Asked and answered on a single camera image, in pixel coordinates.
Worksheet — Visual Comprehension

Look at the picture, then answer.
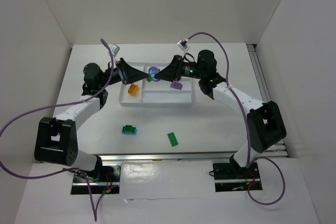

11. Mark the yellow lego brick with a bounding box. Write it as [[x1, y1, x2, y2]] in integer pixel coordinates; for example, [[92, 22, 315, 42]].
[[128, 84, 139, 96]]

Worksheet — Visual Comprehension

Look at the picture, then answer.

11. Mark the purple rounded lego brick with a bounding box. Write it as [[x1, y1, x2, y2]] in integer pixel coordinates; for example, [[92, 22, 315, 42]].
[[148, 66, 160, 82]]

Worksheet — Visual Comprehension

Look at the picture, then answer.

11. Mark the small green lego brick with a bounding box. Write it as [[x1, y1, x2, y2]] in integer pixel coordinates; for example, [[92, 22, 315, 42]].
[[124, 125, 133, 133]]

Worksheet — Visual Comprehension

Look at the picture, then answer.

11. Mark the teal lego brick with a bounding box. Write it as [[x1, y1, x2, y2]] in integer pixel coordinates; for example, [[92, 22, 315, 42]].
[[122, 125, 137, 135]]

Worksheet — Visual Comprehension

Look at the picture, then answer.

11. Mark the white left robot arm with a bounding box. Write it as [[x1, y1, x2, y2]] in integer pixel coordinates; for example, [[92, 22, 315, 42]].
[[34, 59, 148, 172]]

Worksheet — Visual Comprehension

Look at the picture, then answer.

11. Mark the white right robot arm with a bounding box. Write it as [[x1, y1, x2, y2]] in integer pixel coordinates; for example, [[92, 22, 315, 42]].
[[154, 50, 287, 174]]

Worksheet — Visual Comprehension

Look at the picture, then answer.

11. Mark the white plastic divided tray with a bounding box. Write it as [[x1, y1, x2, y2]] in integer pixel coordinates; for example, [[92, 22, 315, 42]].
[[119, 78, 193, 108]]

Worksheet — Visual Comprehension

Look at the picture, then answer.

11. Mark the green flat lego plate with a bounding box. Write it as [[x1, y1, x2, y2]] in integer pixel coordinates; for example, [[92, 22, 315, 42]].
[[167, 132, 178, 147]]

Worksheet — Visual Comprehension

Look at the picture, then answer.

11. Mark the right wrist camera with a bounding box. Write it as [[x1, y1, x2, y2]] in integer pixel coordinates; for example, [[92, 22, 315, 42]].
[[176, 39, 189, 54]]

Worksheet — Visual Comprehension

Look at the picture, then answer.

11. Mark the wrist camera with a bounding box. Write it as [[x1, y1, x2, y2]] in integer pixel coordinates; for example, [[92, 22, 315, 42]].
[[176, 39, 189, 54], [110, 44, 120, 56]]

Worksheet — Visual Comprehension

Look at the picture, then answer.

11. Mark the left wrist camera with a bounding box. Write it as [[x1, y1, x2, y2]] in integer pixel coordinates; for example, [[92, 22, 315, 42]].
[[110, 44, 120, 56]]

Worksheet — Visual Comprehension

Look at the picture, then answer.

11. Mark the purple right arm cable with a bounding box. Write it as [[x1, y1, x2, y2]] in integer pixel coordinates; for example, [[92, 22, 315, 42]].
[[185, 32, 286, 206]]

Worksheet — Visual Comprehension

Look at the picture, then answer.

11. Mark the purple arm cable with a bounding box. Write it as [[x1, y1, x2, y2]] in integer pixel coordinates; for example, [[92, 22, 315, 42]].
[[185, 32, 286, 206], [0, 38, 119, 222]]

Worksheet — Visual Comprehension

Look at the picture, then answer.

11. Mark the aluminium front rail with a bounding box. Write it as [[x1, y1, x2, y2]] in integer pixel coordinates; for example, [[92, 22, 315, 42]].
[[99, 152, 235, 163]]

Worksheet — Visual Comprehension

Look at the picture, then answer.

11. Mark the aluminium rail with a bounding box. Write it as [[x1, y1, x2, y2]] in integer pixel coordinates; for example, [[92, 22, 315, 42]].
[[246, 43, 288, 158], [99, 152, 235, 163]]

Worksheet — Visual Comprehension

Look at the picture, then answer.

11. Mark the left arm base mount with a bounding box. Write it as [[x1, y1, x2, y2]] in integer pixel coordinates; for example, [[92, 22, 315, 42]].
[[70, 156, 121, 195]]

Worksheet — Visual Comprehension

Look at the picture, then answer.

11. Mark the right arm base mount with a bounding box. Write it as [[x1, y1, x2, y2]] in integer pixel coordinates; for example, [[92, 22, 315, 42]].
[[208, 158, 263, 193]]

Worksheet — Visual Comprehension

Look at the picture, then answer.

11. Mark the aluminium right side rail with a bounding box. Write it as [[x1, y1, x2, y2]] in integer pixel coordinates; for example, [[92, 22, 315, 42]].
[[246, 43, 288, 158]]

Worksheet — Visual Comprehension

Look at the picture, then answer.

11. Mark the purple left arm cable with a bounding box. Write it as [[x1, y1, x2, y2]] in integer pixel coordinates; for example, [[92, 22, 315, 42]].
[[0, 38, 119, 222]]

